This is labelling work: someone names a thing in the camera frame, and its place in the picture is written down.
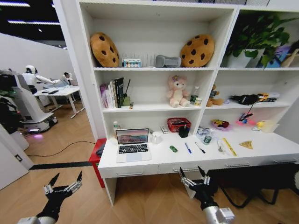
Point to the red side table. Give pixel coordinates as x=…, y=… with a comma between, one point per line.
x=94, y=159

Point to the black book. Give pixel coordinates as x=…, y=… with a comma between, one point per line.
x=119, y=92

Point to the white shelf desk unit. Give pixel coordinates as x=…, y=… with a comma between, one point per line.
x=154, y=69

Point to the pink toy with sticks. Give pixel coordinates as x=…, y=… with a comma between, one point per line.
x=247, y=121

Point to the black furry toy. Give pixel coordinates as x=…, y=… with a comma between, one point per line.
x=244, y=99

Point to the black marker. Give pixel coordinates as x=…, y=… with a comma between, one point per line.
x=200, y=147

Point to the black pen holder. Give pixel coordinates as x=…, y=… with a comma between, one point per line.
x=183, y=133

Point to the yellow rubber duck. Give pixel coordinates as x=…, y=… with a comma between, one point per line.
x=260, y=124

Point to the black keyboard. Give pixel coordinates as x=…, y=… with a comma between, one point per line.
x=52, y=92

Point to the white plant pot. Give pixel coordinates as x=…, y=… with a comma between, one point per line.
x=238, y=61

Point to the lilac frilly plate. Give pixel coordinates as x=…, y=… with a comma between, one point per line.
x=230, y=128

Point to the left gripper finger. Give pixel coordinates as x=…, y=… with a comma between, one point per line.
x=49, y=188
x=74, y=186

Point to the purple book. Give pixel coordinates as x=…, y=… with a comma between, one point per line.
x=104, y=96

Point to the green toy car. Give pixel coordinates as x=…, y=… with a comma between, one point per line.
x=173, y=149

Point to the small white jar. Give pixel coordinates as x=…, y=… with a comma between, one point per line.
x=198, y=102

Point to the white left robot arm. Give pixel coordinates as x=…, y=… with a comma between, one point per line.
x=44, y=220

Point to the green leafy plant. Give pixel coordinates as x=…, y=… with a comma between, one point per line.
x=257, y=32

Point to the brown teddy bear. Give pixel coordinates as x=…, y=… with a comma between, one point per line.
x=213, y=96

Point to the clear plastic spoon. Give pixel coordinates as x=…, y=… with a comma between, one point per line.
x=220, y=149

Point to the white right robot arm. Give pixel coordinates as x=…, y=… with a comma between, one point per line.
x=211, y=215

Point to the yellow ruler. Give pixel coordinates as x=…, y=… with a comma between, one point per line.
x=230, y=147

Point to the white desk drawer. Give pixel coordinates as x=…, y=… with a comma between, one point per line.
x=283, y=157
x=237, y=162
x=170, y=166
x=128, y=169

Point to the small brown figurine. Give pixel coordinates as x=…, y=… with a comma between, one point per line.
x=131, y=106

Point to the box with coloured circles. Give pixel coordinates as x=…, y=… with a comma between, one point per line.
x=132, y=63

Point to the red mesh basket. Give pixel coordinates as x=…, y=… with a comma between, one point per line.
x=174, y=126

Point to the toy pizza slice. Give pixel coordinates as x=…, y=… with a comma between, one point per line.
x=247, y=144

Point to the blue purple box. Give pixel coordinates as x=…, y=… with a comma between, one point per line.
x=279, y=56

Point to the black floor strip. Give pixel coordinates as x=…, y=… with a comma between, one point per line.
x=60, y=165

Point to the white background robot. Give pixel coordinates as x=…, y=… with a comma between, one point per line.
x=30, y=102

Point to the silver laptop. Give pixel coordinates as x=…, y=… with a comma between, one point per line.
x=133, y=149

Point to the brown cookie cushion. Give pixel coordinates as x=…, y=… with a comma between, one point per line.
x=197, y=50
x=102, y=50

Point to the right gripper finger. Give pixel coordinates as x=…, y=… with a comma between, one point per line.
x=206, y=180
x=187, y=182

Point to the white book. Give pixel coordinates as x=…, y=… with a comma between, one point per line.
x=110, y=95

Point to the grey pouch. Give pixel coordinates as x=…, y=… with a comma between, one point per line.
x=100, y=149

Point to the clear plastic container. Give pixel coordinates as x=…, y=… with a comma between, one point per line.
x=269, y=126

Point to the white office desk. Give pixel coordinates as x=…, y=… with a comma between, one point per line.
x=61, y=91

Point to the pink plush animal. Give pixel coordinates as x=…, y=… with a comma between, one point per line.
x=177, y=93

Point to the green can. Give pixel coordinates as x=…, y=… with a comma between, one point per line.
x=193, y=100
x=207, y=140

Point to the grey neck pillow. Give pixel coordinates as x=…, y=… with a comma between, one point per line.
x=168, y=61

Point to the wooden figure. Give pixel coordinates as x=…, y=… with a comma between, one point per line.
x=292, y=61

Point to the blue pen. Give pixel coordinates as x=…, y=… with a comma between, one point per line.
x=188, y=148

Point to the white door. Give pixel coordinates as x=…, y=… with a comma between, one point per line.
x=10, y=163

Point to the brown spine book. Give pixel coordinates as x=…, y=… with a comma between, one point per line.
x=114, y=94

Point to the white lidded jar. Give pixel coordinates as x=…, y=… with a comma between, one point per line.
x=156, y=138

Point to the yellow toy truck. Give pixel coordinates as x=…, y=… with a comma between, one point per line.
x=264, y=96

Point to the clear plastic bottle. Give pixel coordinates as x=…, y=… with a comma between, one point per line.
x=196, y=91

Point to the green label bottle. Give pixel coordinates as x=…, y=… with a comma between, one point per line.
x=115, y=126

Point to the small white box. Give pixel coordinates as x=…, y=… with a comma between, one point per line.
x=164, y=130

